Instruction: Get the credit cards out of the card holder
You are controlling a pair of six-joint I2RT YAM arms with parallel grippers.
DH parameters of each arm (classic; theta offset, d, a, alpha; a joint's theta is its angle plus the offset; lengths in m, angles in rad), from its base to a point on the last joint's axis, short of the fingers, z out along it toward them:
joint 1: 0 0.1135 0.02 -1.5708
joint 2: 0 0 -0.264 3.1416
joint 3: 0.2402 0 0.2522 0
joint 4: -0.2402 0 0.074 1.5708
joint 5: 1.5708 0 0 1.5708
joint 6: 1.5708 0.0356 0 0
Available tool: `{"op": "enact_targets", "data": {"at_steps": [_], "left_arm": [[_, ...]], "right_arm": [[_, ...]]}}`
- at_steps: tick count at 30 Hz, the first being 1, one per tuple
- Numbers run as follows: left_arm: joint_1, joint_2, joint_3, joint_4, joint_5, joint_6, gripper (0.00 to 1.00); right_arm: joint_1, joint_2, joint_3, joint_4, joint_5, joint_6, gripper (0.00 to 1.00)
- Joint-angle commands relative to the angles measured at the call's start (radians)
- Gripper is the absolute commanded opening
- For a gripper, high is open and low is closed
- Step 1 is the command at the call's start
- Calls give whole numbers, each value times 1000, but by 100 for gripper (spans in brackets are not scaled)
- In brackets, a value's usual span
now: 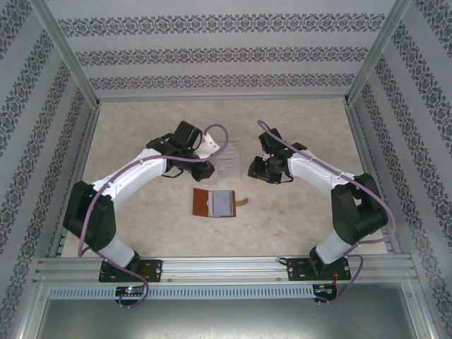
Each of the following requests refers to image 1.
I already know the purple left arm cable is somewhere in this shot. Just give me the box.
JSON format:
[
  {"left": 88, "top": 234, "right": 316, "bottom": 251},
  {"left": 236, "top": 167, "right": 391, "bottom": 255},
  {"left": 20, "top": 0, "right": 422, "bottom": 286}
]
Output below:
[{"left": 76, "top": 123, "right": 230, "bottom": 310}]

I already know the white left camera bracket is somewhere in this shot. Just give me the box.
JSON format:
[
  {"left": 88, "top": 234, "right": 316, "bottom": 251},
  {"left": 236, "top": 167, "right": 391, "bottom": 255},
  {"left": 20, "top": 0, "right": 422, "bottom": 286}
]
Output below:
[{"left": 197, "top": 132, "right": 222, "bottom": 162}]

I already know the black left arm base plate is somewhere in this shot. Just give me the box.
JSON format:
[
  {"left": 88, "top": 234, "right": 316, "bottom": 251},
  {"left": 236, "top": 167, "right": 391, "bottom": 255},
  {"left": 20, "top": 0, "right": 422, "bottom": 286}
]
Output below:
[{"left": 98, "top": 259, "right": 164, "bottom": 283}]

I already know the brown leather card holder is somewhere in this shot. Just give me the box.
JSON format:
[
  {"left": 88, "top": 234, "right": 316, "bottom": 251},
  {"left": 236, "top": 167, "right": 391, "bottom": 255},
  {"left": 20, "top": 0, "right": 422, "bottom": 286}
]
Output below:
[{"left": 192, "top": 187, "right": 250, "bottom": 218}]

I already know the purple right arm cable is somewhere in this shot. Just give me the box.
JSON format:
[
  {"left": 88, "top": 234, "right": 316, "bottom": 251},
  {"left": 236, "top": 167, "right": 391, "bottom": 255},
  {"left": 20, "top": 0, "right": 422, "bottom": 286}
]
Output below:
[{"left": 256, "top": 119, "right": 395, "bottom": 308}]

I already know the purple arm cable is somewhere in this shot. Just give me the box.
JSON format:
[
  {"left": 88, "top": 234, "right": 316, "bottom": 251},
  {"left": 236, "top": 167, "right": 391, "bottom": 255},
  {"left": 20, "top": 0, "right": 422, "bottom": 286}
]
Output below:
[
  {"left": 76, "top": 123, "right": 230, "bottom": 310},
  {"left": 256, "top": 119, "right": 395, "bottom": 308}
]

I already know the aluminium frame post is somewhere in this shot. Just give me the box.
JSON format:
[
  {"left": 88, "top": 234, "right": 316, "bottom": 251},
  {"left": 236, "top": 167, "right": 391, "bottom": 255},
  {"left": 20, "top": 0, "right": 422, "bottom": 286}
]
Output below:
[
  {"left": 344, "top": 0, "right": 414, "bottom": 107},
  {"left": 30, "top": 0, "right": 103, "bottom": 109}
]

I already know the slotted grey cable duct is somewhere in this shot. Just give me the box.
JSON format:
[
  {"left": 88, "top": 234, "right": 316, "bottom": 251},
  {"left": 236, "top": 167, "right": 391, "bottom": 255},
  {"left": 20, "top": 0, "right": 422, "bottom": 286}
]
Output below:
[{"left": 47, "top": 285, "right": 315, "bottom": 299}]

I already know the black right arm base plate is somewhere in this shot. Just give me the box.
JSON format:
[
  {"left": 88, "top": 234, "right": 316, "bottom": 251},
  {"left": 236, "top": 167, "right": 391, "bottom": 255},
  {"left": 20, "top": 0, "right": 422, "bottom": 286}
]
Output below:
[{"left": 286, "top": 257, "right": 351, "bottom": 283}]

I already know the aluminium side rail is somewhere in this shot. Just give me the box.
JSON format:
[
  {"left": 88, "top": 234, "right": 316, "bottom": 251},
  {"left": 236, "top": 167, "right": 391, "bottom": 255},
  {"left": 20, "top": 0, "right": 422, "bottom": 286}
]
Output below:
[
  {"left": 344, "top": 104, "right": 402, "bottom": 257},
  {"left": 47, "top": 104, "right": 103, "bottom": 258}
]

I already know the grey metal sheet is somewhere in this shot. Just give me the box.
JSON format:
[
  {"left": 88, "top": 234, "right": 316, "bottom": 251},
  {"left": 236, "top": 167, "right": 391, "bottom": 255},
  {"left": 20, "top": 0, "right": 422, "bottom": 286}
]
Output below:
[{"left": 20, "top": 280, "right": 435, "bottom": 339}]

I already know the aluminium mounting rail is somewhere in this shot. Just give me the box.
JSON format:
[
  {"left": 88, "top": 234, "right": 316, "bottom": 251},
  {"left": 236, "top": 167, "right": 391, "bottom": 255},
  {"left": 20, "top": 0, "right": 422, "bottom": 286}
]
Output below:
[{"left": 33, "top": 256, "right": 420, "bottom": 283}]

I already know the clear plastic card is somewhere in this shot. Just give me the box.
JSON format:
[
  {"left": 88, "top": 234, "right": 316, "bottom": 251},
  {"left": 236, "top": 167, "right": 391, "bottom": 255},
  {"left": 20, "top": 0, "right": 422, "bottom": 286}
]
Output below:
[{"left": 214, "top": 143, "right": 244, "bottom": 179}]

